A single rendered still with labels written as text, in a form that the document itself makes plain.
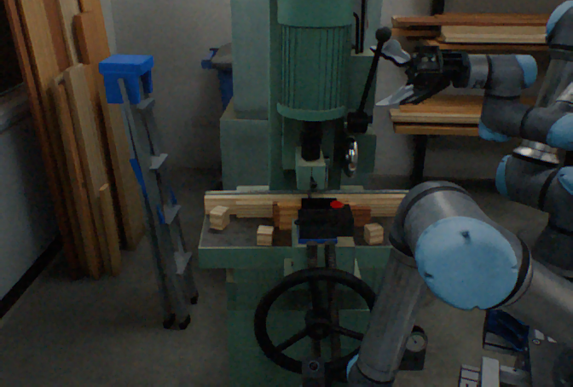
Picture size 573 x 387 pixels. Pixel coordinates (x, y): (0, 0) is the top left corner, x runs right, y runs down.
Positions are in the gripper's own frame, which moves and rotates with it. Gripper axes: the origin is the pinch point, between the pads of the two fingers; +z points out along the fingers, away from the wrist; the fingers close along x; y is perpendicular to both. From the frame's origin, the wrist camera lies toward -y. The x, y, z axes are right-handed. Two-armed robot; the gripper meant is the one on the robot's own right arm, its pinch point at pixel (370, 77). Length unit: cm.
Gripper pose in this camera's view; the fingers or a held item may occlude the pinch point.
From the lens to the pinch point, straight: 129.3
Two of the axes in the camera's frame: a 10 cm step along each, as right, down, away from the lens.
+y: 0.2, -3.8, -9.2
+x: 0.1, 9.2, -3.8
